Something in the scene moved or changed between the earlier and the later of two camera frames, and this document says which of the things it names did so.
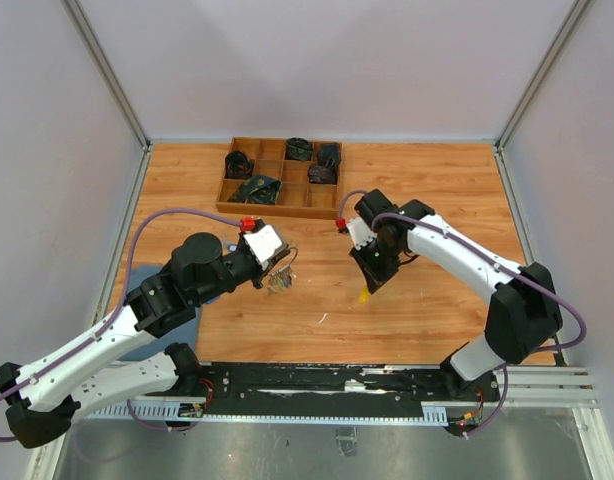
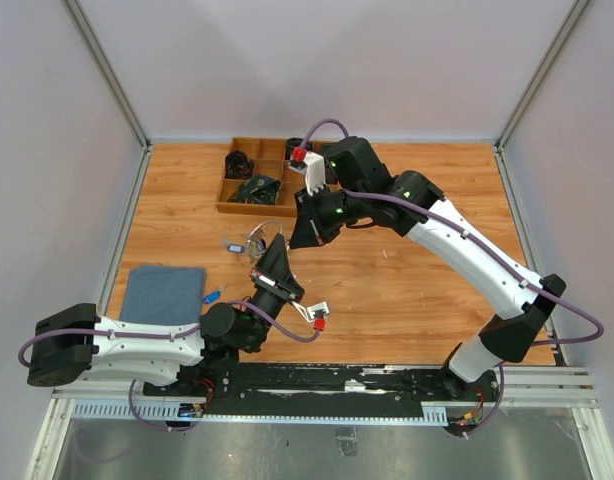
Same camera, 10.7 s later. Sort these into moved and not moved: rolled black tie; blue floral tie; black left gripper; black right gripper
Moved: black left gripper; black right gripper
Not moved: rolled black tie; blue floral tie
